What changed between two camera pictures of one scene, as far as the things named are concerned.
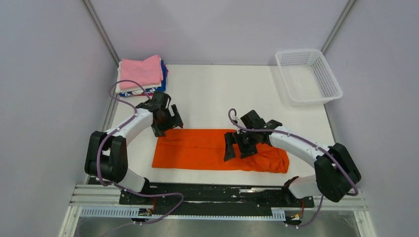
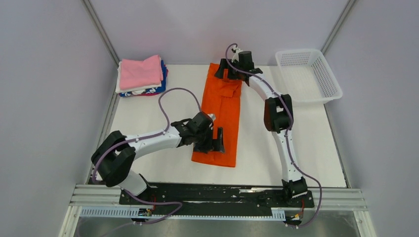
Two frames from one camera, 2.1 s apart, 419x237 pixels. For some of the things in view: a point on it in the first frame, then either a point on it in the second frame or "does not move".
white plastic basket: x=307 y=78 does not move
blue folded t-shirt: x=150 y=92 does not move
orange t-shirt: x=204 y=148 to x=221 y=107
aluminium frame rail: x=89 y=195 does not move
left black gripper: x=159 y=130 to x=218 y=142
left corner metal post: x=96 y=22 does not move
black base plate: x=182 y=200 does not move
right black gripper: x=230 y=138 to x=225 y=65
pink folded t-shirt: x=146 y=72 does not move
